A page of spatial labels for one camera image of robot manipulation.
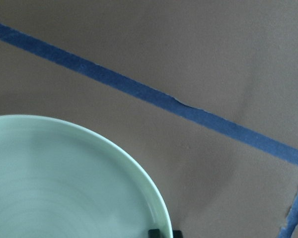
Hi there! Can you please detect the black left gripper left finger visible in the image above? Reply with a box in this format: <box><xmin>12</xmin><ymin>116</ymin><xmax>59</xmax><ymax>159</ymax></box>
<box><xmin>148</xmin><ymin>229</ymin><xmax>160</xmax><ymax>238</ymax></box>

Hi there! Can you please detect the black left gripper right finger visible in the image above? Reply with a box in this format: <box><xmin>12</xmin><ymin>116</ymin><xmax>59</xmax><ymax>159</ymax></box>
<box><xmin>172</xmin><ymin>230</ymin><xmax>182</xmax><ymax>238</ymax></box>

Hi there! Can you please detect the light green ceramic plate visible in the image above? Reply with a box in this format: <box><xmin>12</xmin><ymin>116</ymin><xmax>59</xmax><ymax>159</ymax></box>
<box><xmin>0</xmin><ymin>115</ymin><xmax>173</xmax><ymax>238</ymax></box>

